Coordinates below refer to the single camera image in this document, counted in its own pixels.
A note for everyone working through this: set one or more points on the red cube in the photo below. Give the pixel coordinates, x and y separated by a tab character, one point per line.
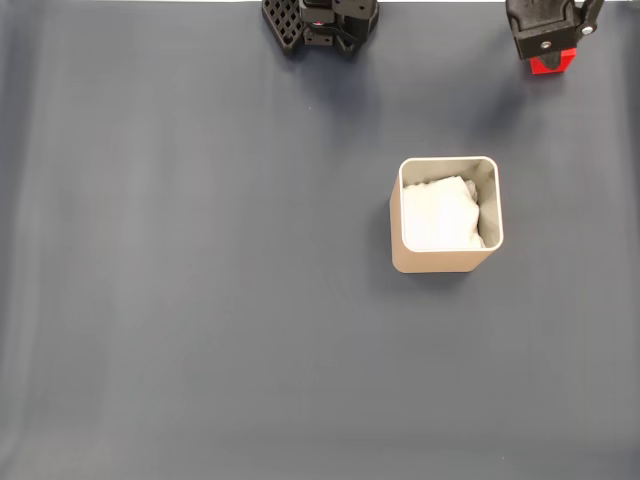
569	61

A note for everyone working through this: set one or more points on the beige square open box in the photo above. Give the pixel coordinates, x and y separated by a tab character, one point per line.
435	261

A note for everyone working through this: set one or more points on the white crumpled cloth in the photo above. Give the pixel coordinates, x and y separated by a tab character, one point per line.
440	215

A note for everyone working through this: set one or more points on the dark blue table mat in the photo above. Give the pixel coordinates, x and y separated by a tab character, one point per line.
175	275

